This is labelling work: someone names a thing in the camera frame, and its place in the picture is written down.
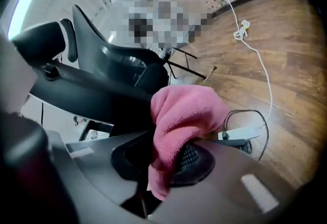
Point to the white power strip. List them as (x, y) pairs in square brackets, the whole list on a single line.
[(240, 133)]

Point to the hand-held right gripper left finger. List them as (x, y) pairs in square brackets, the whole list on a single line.
[(97, 169)]

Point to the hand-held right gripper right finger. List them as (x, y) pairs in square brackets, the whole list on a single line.
[(230, 187)]

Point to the black mesh office chair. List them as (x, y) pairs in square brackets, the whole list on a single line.
[(115, 59)]

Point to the black folding chair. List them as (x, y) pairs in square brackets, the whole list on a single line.
[(184, 64)]

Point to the pink cloth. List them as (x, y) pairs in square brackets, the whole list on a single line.
[(184, 115)]

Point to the person's beige shirt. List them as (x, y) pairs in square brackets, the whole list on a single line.
[(14, 77)]

